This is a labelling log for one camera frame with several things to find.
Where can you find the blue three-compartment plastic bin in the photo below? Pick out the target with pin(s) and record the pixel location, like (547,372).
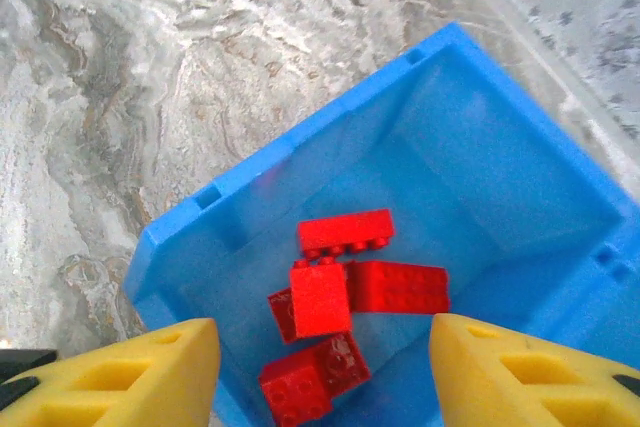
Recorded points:
(450,172)

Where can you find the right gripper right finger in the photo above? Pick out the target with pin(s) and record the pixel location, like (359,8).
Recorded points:
(525,382)

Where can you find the red lego brick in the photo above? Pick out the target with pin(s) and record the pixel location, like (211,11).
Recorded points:
(400,287)
(320,304)
(345,229)
(280,314)
(292,392)

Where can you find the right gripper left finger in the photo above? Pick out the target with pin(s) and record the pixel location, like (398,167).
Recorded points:
(110,382)

